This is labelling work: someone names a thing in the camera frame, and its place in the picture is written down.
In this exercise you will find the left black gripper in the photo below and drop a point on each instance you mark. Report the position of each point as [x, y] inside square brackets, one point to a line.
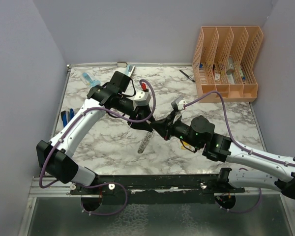
[143, 112]

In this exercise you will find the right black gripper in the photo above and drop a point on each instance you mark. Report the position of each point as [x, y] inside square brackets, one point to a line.
[164, 128]

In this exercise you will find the round metal keyring disc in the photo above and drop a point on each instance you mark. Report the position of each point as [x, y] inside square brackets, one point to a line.
[144, 142]

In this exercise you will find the yellow key tag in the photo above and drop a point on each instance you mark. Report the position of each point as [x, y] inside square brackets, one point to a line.
[186, 147]

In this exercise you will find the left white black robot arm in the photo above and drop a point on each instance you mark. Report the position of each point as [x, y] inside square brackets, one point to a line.
[55, 156]

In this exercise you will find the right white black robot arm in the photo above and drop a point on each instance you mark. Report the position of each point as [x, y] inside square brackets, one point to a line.
[271, 171]

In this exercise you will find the light blue stapler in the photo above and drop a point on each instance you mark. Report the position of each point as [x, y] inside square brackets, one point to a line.
[130, 70]

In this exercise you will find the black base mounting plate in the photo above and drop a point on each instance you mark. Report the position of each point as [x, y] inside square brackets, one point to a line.
[115, 189]

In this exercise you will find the black marker pen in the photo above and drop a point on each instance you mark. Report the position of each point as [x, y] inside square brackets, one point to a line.
[187, 76]

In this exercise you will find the blue white packaged item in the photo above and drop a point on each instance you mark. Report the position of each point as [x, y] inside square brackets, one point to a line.
[89, 81]

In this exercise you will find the dark blue stapler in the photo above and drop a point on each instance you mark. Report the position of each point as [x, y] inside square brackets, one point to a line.
[66, 116]

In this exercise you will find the orange plastic file organizer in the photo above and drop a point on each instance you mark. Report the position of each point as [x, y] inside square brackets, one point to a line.
[223, 63]

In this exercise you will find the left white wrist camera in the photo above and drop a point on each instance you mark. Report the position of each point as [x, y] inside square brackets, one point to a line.
[142, 98]

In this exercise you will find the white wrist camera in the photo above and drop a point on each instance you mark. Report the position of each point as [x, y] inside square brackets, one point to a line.
[178, 106]
[142, 98]

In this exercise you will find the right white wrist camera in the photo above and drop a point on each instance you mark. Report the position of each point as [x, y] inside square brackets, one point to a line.
[178, 106]

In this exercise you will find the white clip at wall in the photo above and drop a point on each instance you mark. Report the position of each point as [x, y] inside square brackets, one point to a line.
[122, 64]

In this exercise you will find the aluminium frame rail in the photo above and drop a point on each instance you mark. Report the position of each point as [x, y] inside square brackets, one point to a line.
[59, 189]

